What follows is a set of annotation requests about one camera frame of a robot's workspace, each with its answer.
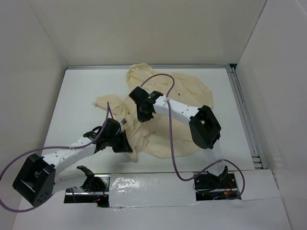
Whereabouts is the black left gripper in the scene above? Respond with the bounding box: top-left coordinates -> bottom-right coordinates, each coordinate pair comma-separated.
107,129 -> 132,153

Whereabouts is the cream yellow jacket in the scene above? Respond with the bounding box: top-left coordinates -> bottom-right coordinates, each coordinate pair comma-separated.
94,63 -> 213,162

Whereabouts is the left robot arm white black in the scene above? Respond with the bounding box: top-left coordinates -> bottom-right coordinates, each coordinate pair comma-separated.
12,118 -> 132,207

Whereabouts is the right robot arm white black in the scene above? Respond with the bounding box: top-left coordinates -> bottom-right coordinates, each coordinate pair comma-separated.
129,86 -> 228,188

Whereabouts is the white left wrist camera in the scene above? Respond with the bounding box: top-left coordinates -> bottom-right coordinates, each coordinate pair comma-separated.
118,118 -> 127,132

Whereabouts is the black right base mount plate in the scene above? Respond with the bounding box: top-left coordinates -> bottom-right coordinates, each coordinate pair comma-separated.
193,173 -> 239,201

